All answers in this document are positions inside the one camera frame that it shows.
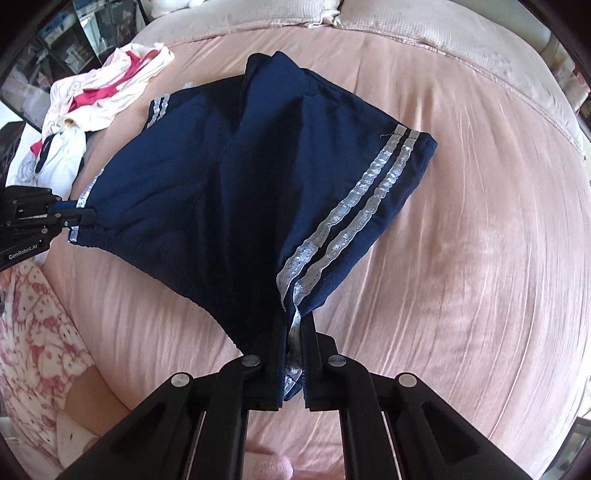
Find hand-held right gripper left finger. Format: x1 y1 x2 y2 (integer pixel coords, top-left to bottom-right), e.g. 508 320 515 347
54 318 284 480

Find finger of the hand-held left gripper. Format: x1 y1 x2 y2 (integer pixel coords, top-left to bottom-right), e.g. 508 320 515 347
4 209 100 241
4 185 78 217

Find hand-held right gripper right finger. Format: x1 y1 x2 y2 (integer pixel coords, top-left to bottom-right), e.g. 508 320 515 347
305 318 539 480

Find navy shorts with white stripes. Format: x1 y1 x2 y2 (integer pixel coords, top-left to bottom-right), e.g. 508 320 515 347
68 52 438 408

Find white shirt with navy collar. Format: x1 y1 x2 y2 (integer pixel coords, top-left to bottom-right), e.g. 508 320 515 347
7 126 89 200

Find person's pink printed pajamas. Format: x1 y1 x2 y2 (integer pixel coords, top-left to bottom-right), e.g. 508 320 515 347
0 264 101 460

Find pale pink printed garment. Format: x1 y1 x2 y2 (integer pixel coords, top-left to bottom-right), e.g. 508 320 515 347
42 74 109 139

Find black glass wardrobe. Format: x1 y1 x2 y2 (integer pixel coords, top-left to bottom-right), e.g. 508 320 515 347
0 7 160 134

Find cream garment with pink trim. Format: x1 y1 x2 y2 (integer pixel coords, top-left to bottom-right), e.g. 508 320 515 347
69 42 177 136

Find grey pillow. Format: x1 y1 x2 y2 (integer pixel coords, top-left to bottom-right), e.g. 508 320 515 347
259 0 346 29
341 0 588 155

